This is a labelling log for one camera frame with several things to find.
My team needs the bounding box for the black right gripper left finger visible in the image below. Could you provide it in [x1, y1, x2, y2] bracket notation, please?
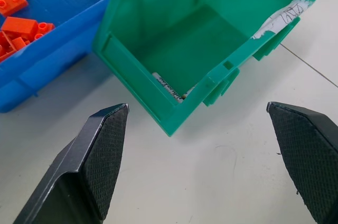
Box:
[12, 103, 130, 224]

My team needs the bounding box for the white paper label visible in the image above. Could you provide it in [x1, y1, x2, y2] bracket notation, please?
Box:
[250, 0, 310, 40]

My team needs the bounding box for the green plastic bin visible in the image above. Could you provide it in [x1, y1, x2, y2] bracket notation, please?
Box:
[91, 0, 316, 138]

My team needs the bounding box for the blue plastic tray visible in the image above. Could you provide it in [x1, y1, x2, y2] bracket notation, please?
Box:
[0, 0, 142, 114]

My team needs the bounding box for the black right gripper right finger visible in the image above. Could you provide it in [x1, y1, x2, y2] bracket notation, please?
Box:
[266, 101, 338, 224]

